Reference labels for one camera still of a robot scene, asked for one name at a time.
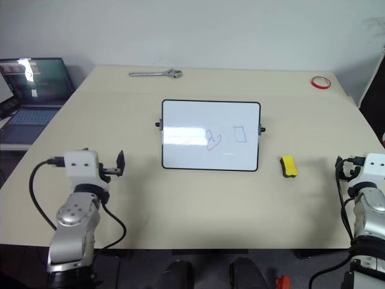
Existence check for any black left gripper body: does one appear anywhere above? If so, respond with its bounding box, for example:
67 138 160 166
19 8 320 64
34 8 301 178
98 162 121 183

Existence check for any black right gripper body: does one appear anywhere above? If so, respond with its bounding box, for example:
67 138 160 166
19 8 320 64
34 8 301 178
342 164 364 182

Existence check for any yellow and black eraser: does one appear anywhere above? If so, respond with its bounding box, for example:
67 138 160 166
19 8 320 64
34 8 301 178
280 155 300 179

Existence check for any open grey laptop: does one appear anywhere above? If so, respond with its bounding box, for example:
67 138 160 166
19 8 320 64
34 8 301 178
0 57 76 152

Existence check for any red tape roll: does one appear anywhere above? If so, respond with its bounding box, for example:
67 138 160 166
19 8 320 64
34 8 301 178
310 75 333 91

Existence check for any black device beside laptop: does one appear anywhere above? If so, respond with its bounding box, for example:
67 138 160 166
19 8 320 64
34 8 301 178
0 95 21 119

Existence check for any small black-framed whiteboard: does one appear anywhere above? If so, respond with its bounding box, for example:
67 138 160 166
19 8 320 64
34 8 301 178
154 99 266 172

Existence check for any silver adjustable wrench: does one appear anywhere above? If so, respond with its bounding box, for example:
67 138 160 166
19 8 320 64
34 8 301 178
129 68 183 80

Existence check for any small red object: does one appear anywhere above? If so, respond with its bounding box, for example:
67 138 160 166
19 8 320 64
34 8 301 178
276 275 292 289

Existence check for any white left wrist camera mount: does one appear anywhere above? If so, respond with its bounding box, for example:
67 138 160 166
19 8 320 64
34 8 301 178
63 150 109 192

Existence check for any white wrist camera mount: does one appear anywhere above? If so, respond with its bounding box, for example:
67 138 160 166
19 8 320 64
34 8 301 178
63 150 109 192
362 152 385 190

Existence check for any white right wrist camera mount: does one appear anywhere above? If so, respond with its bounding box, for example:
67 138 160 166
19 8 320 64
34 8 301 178
362 152 385 190

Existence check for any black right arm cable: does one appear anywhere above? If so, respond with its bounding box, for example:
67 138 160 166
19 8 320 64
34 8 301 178
307 155 366 289

